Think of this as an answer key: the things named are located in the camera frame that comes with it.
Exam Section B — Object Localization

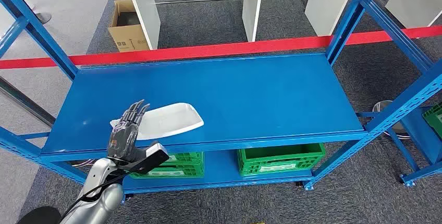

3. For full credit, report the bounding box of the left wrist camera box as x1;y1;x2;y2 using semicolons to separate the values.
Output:
128;142;170;176

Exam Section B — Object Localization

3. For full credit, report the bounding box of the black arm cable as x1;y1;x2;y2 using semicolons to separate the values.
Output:
60;170;139;221

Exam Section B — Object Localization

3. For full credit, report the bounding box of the white plastic shell part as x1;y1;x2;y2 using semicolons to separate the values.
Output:
109;102;204;141

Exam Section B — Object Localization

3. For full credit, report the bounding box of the blue metal shelf rack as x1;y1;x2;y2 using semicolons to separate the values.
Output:
355;103;442;188
0;0;442;204

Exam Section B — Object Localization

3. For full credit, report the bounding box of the white table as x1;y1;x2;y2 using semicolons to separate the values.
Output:
125;0;266;51

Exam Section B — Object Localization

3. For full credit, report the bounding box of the red barrier belt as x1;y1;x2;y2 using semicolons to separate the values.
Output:
0;26;442;70

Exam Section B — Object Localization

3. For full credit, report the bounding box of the chrome base stanchion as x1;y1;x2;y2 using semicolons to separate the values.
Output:
372;100;412;139
0;76;95;169

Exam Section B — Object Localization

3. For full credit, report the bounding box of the dark base stanchion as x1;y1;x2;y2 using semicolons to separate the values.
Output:
34;11;53;26

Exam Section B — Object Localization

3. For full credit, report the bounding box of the open cardboard box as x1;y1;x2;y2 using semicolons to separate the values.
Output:
107;0;150;53

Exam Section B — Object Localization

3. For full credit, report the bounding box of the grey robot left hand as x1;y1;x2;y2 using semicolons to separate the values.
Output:
107;99;151;163

